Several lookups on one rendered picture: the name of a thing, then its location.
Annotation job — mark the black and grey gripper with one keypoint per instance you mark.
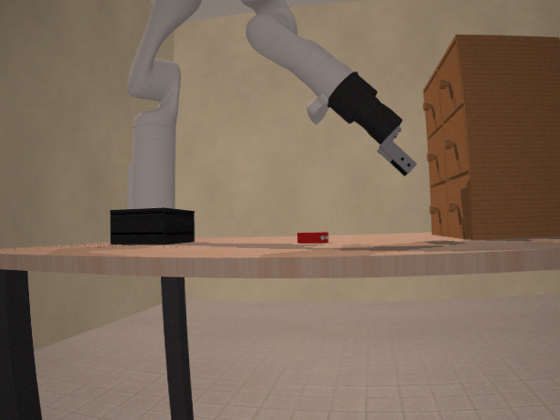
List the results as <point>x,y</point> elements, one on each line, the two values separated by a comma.
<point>339,87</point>

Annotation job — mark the red 9v battery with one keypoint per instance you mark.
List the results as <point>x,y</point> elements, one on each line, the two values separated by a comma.
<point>312,238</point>

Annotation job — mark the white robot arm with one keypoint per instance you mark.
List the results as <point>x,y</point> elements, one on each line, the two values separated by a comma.
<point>272,32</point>

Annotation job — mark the brown wooden chest of drawers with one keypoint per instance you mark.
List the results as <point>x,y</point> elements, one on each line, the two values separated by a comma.
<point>511,99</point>

